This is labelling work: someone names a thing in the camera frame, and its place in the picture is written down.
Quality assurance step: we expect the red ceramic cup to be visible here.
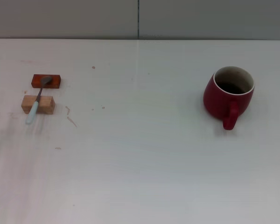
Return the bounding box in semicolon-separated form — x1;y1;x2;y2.
203;66;256;131

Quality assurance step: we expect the blue handled metal spoon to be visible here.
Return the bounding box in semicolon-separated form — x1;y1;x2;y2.
25;76;54;125

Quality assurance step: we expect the reddish brown wooden block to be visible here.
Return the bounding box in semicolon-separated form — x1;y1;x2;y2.
31;74;62;89

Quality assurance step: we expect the light wooden block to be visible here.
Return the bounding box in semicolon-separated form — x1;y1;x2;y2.
21;95;56;115

